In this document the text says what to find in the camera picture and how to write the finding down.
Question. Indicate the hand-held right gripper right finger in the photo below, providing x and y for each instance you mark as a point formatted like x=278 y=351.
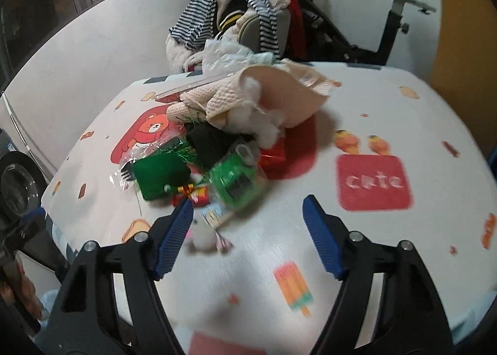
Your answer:
x=322 y=238

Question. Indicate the dark jacket with yellow stripe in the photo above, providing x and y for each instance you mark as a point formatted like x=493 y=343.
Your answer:
x=227 y=13

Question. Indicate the clear cellophane wrapper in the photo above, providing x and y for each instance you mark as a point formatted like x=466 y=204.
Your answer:
x=130 y=163

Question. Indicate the small red packet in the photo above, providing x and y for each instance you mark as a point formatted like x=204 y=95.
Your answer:
x=194 y=196

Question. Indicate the white fluffy hair claw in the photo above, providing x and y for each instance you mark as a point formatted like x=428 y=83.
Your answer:
x=268 y=134

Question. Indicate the white plastic bag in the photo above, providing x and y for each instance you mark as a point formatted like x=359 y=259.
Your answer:
x=221 y=56

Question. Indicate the white cartoon print table mat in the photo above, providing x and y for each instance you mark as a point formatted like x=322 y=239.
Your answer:
x=388 y=114

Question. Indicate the orange door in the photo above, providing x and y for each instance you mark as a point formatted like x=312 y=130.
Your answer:
x=466 y=48

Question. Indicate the pile of clothes on chair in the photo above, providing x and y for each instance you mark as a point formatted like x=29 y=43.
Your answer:
x=176 y=56

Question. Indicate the small colourful card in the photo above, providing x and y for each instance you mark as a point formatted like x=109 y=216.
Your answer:
x=215 y=217

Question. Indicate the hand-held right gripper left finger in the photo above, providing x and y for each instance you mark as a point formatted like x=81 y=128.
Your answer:
x=174 y=238

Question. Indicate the geometric pattern foam mat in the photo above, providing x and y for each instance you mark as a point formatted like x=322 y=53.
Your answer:
x=217 y=343

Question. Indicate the red cloth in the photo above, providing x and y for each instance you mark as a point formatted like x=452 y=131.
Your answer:
x=298 y=29

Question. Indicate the clear plastic packet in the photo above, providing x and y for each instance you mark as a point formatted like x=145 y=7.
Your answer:
x=186 y=89

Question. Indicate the green toy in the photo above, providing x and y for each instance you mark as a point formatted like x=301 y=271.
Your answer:
x=233 y=180

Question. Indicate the green felt hat with tinsel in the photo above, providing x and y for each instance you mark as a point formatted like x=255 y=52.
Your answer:
x=159 y=178

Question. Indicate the red cardboard box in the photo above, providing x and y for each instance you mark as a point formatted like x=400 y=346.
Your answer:
x=271 y=157

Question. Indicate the black exercise bike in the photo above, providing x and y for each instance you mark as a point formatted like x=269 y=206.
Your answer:
x=388 y=40

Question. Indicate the striped black and white shirt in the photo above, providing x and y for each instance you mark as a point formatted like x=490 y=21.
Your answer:
x=198 y=9

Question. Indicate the person's left hand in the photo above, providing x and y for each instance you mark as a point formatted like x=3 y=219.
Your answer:
x=21 y=289

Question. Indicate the beige knitted cloth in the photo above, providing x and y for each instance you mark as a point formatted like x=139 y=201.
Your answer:
x=233 y=95

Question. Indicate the small white plush toy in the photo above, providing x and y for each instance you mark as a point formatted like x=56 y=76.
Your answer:
x=204 y=236

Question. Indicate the black glove with grey fingertips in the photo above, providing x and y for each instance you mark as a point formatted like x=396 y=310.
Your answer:
x=205 y=145

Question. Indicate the chair with grey cushion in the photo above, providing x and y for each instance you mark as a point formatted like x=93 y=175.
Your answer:
x=252 y=31

